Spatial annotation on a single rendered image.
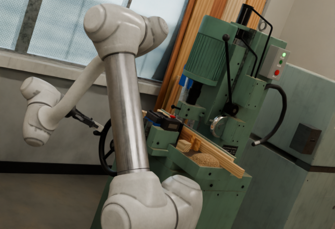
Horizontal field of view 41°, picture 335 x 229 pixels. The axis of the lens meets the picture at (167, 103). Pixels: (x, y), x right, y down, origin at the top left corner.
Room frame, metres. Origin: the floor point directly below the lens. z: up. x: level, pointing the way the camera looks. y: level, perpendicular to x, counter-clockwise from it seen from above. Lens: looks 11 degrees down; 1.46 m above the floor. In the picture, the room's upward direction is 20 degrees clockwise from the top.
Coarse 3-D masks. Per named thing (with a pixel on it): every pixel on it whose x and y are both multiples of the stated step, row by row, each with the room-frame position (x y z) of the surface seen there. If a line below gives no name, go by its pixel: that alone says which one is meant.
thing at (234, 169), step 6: (204, 144) 2.07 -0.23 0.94; (204, 150) 2.06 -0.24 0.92; (210, 150) 2.03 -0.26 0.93; (216, 156) 1.99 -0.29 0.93; (222, 156) 1.98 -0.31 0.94; (222, 162) 1.96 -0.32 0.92; (228, 162) 1.94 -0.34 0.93; (228, 168) 1.93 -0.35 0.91; (234, 168) 1.90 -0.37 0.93; (240, 168) 1.89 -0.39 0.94; (234, 174) 1.89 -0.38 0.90; (240, 174) 1.87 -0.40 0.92
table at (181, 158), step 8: (168, 144) 2.01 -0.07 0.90; (176, 144) 2.04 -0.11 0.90; (152, 152) 1.94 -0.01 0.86; (160, 152) 1.97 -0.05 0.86; (168, 152) 2.00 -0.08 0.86; (176, 152) 1.96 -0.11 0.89; (184, 152) 1.96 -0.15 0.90; (192, 152) 2.01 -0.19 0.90; (200, 152) 2.06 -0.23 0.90; (176, 160) 1.95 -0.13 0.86; (184, 160) 1.91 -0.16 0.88; (192, 160) 1.89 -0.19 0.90; (184, 168) 1.90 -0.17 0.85; (192, 168) 1.87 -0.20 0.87; (200, 168) 1.85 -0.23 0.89; (208, 168) 1.88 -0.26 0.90; (216, 168) 1.91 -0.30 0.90; (192, 176) 1.85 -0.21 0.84; (200, 176) 1.86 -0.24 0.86; (208, 176) 1.89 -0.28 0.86; (216, 176) 1.92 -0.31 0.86; (224, 176) 1.95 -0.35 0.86
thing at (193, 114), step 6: (180, 102) 2.20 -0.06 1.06; (186, 102) 2.23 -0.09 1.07; (186, 108) 2.17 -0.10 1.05; (192, 108) 2.19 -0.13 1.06; (198, 108) 2.22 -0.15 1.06; (204, 108) 2.25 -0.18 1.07; (180, 114) 2.18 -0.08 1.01; (186, 114) 2.17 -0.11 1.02; (192, 114) 2.20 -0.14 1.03; (198, 114) 2.23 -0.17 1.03; (198, 120) 2.24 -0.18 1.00
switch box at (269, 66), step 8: (272, 48) 2.30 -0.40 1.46; (280, 48) 2.28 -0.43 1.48; (272, 56) 2.29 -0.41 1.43; (280, 56) 2.29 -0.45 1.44; (288, 56) 2.33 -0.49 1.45; (264, 64) 2.31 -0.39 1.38; (272, 64) 2.27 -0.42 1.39; (280, 64) 2.31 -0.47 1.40; (264, 72) 2.29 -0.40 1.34; (272, 72) 2.29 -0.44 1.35; (280, 72) 2.32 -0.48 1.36
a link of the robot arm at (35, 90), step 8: (24, 80) 1.80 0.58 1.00; (32, 80) 1.78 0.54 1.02; (40, 80) 1.80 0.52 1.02; (24, 88) 1.76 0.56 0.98; (32, 88) 1.76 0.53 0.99; (40, 88) 1.78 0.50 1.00; (48, 88) 1.81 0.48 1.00; (24, 96) 1.77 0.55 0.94; (32, 96) 1.77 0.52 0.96; (40, 96) 1.77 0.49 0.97; (48, 96) 1.79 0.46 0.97; (56, 96) 1.83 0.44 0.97; (48, 104) 1.77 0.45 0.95; (56, 104) 1.84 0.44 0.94
